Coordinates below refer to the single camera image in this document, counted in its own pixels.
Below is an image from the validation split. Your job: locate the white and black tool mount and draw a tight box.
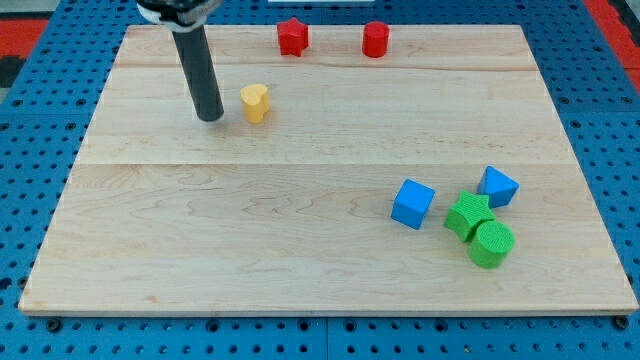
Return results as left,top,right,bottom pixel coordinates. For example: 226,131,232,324
136,0,222,32

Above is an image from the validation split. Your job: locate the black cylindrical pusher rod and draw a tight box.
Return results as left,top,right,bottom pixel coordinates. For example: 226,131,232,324
172,26,224,122

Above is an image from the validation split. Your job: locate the yellow heart block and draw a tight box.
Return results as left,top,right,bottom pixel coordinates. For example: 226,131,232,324
240,84,270,124

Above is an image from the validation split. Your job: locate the red star block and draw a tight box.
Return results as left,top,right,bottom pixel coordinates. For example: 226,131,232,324
276,17,309,57

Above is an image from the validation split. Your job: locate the green star block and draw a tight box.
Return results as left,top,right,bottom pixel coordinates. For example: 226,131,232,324
444,190,496,242

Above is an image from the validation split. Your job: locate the red cylinder block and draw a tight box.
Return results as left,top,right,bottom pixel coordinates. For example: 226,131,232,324
362,21,390,58

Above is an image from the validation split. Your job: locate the blue cube block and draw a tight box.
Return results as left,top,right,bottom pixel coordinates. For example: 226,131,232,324
390,179,436,230

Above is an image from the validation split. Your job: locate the blue triangular prism block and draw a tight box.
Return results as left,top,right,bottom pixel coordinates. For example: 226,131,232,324
477,166,520,208

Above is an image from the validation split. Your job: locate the green cylinder block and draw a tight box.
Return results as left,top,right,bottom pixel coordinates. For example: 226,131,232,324
468,221,515,269

